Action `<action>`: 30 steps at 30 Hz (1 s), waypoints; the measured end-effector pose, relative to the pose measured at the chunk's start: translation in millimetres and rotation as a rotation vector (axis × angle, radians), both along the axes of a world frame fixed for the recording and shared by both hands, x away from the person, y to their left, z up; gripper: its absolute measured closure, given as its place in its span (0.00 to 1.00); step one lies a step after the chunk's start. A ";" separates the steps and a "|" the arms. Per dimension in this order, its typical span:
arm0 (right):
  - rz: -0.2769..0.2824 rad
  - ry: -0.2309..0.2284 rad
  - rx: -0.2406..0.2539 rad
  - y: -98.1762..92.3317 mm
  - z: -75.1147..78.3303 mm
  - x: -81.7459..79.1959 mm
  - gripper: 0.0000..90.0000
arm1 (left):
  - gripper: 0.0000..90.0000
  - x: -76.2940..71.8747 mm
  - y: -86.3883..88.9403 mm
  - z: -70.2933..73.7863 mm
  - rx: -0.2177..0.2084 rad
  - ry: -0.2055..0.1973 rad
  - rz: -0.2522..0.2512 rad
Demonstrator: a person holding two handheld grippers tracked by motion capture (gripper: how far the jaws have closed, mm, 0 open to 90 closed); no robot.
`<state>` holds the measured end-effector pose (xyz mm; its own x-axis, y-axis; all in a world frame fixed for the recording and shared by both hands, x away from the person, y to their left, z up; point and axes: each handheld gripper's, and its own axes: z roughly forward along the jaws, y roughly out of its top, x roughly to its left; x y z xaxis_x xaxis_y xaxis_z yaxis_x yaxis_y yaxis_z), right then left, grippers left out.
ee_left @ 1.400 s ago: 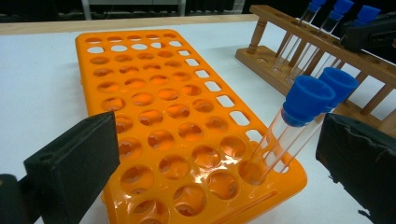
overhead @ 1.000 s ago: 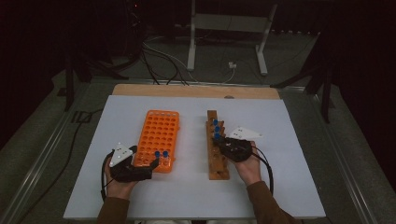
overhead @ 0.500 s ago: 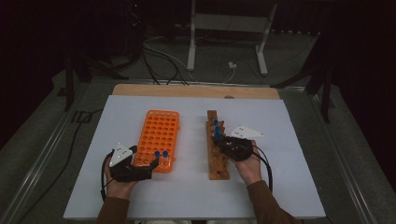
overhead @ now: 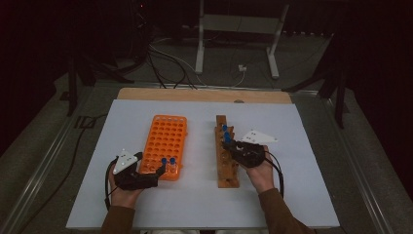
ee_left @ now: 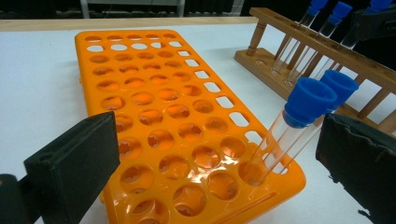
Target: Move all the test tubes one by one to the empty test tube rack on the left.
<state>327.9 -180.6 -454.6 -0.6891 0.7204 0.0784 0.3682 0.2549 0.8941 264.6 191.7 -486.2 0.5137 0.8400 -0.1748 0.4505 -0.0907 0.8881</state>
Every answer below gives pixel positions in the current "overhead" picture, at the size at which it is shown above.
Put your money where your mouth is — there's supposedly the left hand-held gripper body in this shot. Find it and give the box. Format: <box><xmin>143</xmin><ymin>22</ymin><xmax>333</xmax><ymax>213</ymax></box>
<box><xmin>112</xmin><ymin>149</ymin><xmax>161</xmax><ymax>191</ymax></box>

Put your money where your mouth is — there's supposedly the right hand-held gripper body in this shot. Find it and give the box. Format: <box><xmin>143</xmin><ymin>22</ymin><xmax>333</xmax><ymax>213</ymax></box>
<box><xmin>227</xmin><ymin>130</ymin><xmax>279</xmax><ymax>169</ymax></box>

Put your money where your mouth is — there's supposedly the wooden tube rack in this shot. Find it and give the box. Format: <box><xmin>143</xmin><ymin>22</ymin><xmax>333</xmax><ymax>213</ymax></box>
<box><xmin>214</xmin><ymin>114</ymin><xmax>241</xmax><ymax>189</ymax></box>

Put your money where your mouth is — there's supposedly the orange plastic tube rack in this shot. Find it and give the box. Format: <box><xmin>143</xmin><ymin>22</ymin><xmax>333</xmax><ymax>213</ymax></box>
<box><xmin>138</xmin><ymin>114</ymin><xmax>189</xmax><ymax>181</ymax></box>

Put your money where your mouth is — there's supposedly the person's left hand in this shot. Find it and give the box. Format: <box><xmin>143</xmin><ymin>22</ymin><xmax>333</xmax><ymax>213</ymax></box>
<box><xmin>108</xmin><ymin>162</ymin><xmax>144</xmax><ymax>210</ymax></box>

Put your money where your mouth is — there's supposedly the person's right hand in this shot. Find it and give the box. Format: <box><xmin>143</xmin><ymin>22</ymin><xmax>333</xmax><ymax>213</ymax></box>
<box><xmin>239</xmin><ymin>144</ymin><xmax>277</xmax><ymax>195</ymax></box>

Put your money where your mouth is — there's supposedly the white table mat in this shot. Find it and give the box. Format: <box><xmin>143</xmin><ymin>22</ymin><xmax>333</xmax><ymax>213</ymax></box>
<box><xmin>65</xmin><ymin>98</ymin><xmax>341</xmax><ymax>230</ymax></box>

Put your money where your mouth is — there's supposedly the black tripod stand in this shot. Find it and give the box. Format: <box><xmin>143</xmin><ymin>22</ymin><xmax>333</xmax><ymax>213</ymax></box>
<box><xmin>282</xmin><ymin>32</ymin><xmax>350</xmax><ymax>130</ymax></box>
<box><xmin>66</xmin><ymin>55</ymin><xmax>135</xmax><ymax>117</ymax></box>

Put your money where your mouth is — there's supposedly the grey metal stand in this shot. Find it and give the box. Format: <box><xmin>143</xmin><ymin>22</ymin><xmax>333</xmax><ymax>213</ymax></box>
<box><xmin>194</xmin><ymin>0</ymin><xmax>290</xmax><ymax>80</ymax></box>

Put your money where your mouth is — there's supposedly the dark power strip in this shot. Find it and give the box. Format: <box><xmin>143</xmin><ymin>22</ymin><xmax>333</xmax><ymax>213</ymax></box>
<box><xmin>282</xmin><ymin>30</ymin><xmax>335</xmax><ymax>37</ymax></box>

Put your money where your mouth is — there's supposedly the dark equipment tower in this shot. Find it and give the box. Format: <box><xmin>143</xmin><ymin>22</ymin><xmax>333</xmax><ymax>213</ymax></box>
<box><xmin>130</xmin><ymin>0</ymin><xmax>154</xmax><ymax>62</ymax></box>

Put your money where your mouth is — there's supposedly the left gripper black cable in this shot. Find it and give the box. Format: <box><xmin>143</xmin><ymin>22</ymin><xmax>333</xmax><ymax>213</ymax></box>
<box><xmin>104</xmin><ymin>155</ymin><xmax>120</xmax><ymax>211</ymax></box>

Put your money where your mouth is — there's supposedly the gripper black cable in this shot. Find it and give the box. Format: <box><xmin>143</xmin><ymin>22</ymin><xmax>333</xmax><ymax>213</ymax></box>
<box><xmin>264</xmin><ymin>149</ymin><xmax>285</xmax><ymax>199</ymax></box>
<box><xmin>104</xmin><ymin>155</ymin><xmax>120</xmax><ymax>211</ymax></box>

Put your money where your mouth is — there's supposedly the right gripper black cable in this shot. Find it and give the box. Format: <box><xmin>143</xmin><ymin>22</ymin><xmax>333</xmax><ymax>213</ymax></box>
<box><xmin>264</xmin><ymin>149</ymin><xmax>285</xmax><ymax>199</ymax></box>

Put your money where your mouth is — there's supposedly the thin black floor cable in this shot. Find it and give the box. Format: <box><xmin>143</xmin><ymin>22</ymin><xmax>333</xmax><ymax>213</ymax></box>
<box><xmin>19</xmin><ymin>113</ymin><xmax>108</xmax><ymax>234</ymax></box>

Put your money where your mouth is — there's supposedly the short white plug cable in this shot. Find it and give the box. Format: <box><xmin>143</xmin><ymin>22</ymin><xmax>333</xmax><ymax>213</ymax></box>
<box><xmin>232</xmin><ymin>70</ymin><xmax>246</xmax><ymax>88</ymax></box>

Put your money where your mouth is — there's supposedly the metal floor rail frame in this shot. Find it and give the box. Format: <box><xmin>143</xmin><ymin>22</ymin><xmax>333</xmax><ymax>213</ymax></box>
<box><xmin>0</xmin><ymin>81</ymin><xmax>395</xmax><ymax>234</ymax></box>

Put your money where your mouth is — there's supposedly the long white floor cable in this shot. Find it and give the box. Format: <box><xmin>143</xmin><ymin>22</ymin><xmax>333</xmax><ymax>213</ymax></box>
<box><xmin>149</xmin><ymin>37</ymin><xmax>208</xmax><ymax>87</ymax></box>

